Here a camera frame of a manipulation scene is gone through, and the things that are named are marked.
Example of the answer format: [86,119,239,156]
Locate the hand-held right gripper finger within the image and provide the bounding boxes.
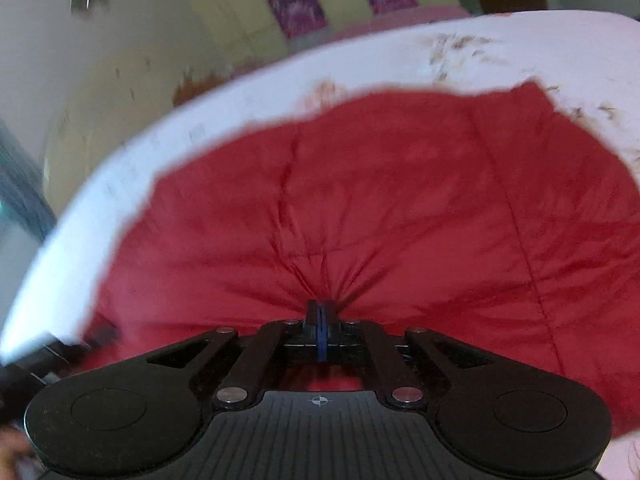
[320,300,497,410]
[145,300,321,411]

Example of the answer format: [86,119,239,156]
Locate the red puffer jacket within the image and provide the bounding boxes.
[82,80,640,441]

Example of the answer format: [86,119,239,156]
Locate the blue curtain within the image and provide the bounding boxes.
[0,119,57,243]

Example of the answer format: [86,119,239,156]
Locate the cream wooden headboard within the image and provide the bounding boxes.
[42,47,283,203]

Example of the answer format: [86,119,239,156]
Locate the cream wardrobe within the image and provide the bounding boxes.
[172,0,451,63]

